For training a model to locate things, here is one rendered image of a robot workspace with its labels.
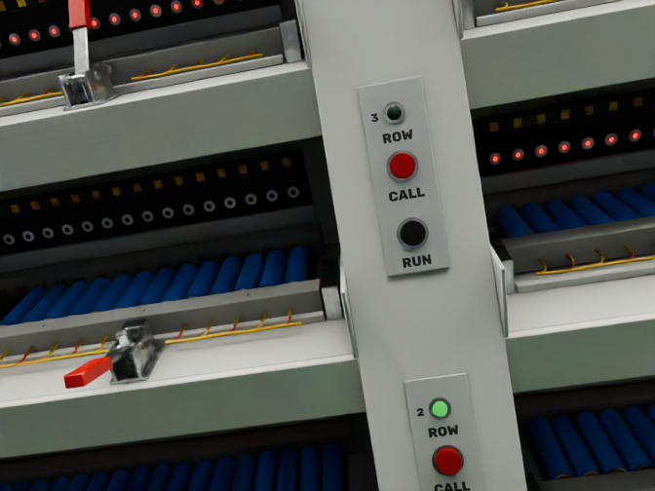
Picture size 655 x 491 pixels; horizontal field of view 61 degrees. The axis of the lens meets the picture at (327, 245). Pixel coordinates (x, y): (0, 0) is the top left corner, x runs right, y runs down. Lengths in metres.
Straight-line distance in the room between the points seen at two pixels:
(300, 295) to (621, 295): 0.22
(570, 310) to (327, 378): 0.17
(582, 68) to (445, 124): 0.09
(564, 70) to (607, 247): 0.14
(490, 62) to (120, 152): 0.25
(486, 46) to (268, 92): 0.14
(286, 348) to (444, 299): 0.11
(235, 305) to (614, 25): 0.31
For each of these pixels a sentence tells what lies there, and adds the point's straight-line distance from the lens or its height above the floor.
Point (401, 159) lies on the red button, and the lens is 0.35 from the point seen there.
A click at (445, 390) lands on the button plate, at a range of 0.37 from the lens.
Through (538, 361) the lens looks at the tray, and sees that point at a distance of 0.39.
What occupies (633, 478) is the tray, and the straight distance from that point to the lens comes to 0.51.
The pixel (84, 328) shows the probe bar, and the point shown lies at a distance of 0.47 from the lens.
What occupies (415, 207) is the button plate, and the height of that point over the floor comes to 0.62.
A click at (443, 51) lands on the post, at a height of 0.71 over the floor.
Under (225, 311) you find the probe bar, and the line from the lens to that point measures 0.42.
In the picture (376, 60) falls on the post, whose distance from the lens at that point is 0.37.
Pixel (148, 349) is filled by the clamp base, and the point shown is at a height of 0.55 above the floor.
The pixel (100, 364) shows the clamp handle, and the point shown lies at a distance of 0.37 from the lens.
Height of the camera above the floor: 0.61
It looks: 1 degrees down
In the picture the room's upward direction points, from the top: 9 degrees counter-clockwise
